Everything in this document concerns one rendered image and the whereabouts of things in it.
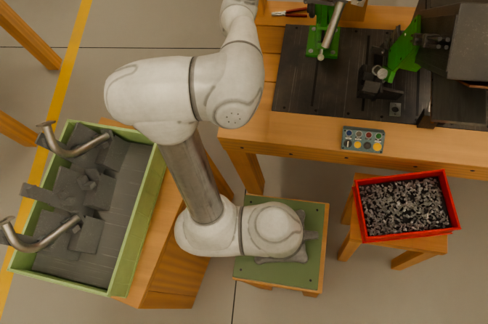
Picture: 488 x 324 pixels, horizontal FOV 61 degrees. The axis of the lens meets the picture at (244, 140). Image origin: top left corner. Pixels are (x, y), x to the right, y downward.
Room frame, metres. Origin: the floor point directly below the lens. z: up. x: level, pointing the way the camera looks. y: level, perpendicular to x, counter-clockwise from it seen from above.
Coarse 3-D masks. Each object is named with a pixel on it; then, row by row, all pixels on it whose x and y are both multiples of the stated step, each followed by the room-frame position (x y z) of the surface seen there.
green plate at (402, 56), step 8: (416, 16) 0.68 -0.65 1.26; (416, 24) 0.65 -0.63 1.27; (408, 32) 0.66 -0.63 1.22; (416, 32) 0.62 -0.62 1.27; (400, 40) 0.67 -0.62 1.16; (408, 40) 0.63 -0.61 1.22; (392, 48) 0.69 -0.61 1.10; (400, 48) 0.64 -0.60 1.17; (408, 48) 0.61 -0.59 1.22; (416, 48) 0.58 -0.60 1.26; (392, 56) 0.66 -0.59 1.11; (400, 56) 0.62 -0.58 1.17; (408, 56) 0.58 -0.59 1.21; (392, 64) 0.63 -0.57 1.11; (400, 64) 0.59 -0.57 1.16; (408, 64) 0.59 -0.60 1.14; (416, 64) 0.58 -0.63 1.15
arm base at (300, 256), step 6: (300, 210) 0.30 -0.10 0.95; (300, 216) 0.28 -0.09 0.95; (306, 234) 0.22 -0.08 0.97; (312, 234) 0.21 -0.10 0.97; (306, 240) 0.20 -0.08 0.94; (300, 246) 0.19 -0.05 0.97; (300, 252) 0.17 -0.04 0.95; (258, 258) 0.20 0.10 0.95; (264, 258) 0.20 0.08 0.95; (270, 258) 0.19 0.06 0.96; (276, 258) 0.18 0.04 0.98; (282, 258) 0.17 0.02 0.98; (288, 258) 0.17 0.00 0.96; (294, 258) 0.16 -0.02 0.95; (300, 258) 0.15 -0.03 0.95; (306, 258) 0.15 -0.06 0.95
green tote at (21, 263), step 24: (72, 120) 0.99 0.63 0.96; (144, 144) 0.83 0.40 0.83; (48, 168) 0.82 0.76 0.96; (144, 192) 0.59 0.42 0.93; (144, 216) 0.52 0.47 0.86; (144, 240) 0.45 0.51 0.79; (24, 264) 0.50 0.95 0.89; (120, 264) 0.35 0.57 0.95; (96, 288) 0.32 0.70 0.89; (120, 288) 0.29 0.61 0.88
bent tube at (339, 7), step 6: (354, 0) 0.76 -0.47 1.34; (360, 0) 0.76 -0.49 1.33; (336, 6) 0.86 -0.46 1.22; (342, 6) 0.85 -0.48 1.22; (360, 6) 0.75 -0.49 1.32; (336, 12) 0.84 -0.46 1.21; (336, 18) 0.83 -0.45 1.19; (330, 24) 0.83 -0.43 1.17; (336, 24) 0.82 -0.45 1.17; (330, 30) 0.81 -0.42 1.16; (330, 36) 0.80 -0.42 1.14; (324, 42) 0.80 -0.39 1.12; (330, 42) 0.79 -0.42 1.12
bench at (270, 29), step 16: (256, 16) 1.21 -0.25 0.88; (272, 16) 1.17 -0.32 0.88; (368, 16) 0.99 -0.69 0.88; (384, 16) 0.96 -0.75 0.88; (400, 16) 0.94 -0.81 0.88; (272, 32) 1.09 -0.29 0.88; (272, 48) 1.02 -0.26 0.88; (272, 64) 0.94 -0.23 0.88; (272, 80) 0.87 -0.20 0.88; (272, 96) 0.80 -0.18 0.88; (240, 160) 0.68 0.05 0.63; (256, 160) 0.73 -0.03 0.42; (240, 176) 0.70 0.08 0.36; (256, 176) 0.68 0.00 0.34; (256, 192) 0.68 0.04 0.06
